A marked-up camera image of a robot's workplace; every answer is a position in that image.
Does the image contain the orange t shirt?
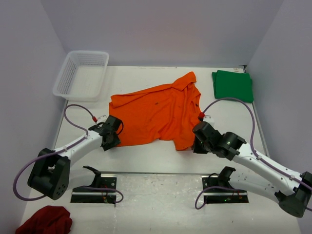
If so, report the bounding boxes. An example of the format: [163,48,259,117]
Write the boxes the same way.
[109,72,201,151]

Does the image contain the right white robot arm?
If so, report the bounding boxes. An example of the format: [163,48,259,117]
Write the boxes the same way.
[193,121,312,218]

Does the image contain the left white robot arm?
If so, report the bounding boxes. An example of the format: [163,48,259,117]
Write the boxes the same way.
[27,116,124,200]

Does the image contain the folded green t shirt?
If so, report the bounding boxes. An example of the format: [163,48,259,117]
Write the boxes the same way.
[212,70,254,103]

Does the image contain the white plastic mesh basket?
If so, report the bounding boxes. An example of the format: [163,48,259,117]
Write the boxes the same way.
[52,50,109,102]

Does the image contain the crumpled dark red t shirt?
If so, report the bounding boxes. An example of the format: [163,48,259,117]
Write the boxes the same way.
[15,206,73,234]

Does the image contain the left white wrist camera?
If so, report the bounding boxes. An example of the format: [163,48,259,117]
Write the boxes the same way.
[97,115,107,122]

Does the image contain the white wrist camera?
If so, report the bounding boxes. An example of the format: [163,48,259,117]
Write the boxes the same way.
[97,115,107,122]
[203,115,215,126]

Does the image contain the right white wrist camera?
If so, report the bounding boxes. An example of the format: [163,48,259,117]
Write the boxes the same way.
[203,115,215,126]

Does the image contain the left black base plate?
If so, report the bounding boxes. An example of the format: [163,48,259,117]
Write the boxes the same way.
[69,166,117,204]

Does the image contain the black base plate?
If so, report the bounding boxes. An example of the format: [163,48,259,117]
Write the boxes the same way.
[202,166,249,204]
[69,166,117,204]

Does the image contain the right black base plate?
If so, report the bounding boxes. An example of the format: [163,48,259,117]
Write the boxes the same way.
[202,166,249,204]

